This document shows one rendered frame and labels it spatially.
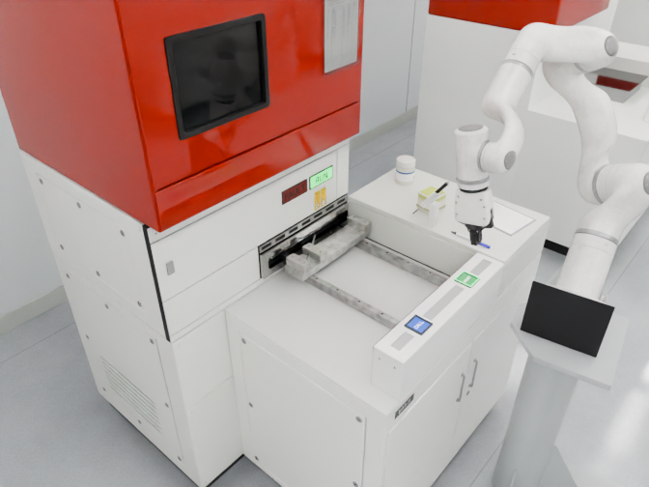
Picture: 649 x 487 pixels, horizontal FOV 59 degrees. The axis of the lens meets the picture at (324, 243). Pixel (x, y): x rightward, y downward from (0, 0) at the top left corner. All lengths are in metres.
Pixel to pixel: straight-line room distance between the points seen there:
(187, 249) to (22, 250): 1.65
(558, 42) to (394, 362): 0.95
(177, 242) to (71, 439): 1.33
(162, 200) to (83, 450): 1.45
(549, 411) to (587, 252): 0.54
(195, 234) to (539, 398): 1.17
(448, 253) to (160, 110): 1.04
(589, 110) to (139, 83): 1.20
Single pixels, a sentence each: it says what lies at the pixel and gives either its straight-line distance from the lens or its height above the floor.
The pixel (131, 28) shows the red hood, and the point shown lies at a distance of 1.30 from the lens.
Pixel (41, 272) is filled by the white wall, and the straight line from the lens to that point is 3.27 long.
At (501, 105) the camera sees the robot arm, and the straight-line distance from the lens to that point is 1.56.
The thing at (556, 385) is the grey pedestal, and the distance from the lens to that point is 1.93.
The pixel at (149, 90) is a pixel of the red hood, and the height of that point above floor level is 1.58.
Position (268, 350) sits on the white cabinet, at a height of 0.77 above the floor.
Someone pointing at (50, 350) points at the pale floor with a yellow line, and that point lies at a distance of 3.14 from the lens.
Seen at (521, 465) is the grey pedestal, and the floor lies 0.25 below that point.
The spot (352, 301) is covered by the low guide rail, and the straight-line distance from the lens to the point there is 1.80.
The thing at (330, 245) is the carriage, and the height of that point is 0.88.
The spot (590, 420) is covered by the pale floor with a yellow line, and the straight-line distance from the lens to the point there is 2.80.
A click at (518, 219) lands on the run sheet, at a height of 0.97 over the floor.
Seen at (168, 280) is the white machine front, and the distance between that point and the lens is 1.63.
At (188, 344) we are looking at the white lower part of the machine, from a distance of 1.81.
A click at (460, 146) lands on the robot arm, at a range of 1.52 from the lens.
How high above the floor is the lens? 2.01
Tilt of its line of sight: 35 degrees down
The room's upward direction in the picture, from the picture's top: straight up
